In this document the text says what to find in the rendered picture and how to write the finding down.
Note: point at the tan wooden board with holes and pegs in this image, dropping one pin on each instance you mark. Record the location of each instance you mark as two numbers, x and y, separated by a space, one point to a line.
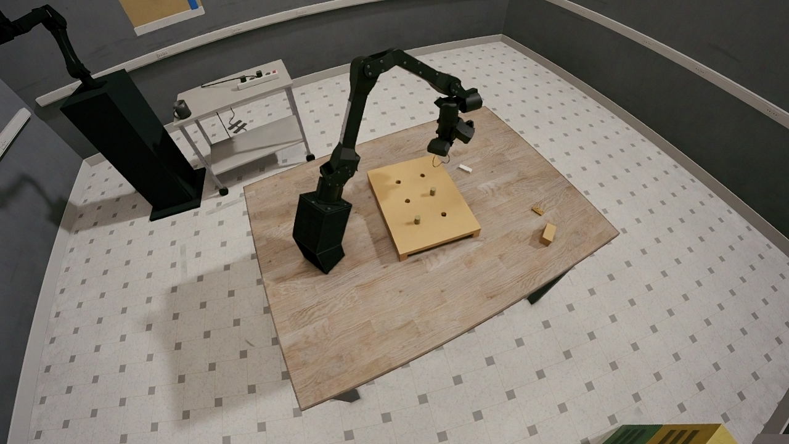
419 224

